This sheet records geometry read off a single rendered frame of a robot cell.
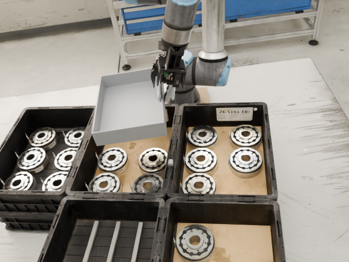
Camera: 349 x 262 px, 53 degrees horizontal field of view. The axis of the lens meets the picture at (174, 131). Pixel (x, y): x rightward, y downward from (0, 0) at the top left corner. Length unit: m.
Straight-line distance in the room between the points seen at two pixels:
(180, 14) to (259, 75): 0.95
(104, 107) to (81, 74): 2.21
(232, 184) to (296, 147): 0.39
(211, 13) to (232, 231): 0.76
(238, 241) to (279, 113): 0.70
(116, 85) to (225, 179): 0.47
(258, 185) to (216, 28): 0.60
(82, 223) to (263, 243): 0.53
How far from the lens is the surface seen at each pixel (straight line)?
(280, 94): 1.65
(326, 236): 1.22
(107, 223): 1.10
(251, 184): 1.13
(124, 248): 1.05
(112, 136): 0.99
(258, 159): 1.15
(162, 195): 0.99
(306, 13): 3.22
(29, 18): 4.16
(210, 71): 1.41
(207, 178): 1.10
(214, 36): 1.38
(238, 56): 3.20
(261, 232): 1.04
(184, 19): 0.88
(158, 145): 1.26
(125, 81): 1.19
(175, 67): 0.94
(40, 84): 3.38
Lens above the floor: 1.73
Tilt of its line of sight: 43 degrees down
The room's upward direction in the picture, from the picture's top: 9 degrees counter-clockwise
